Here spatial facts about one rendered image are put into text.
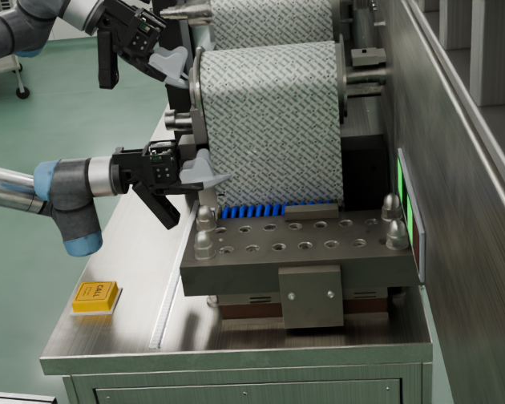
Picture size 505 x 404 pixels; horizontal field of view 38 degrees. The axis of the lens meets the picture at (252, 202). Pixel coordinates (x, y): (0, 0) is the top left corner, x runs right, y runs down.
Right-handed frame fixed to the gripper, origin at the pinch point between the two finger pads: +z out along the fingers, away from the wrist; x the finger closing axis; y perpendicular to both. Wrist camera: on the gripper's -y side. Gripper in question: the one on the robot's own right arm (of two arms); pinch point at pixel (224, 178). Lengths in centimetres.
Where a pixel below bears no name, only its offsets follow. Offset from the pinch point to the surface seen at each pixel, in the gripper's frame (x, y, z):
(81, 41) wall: 555, -107, -213
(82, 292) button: -10.2, -16.6, -28.1
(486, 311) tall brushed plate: -76, 24, 30
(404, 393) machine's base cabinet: -26.0, -29.6, 29.3
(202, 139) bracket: 7.0, 5.1, -4.5
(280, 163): -0.2, 2.2, 10.6
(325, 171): -0.3, 0.2, 18.4
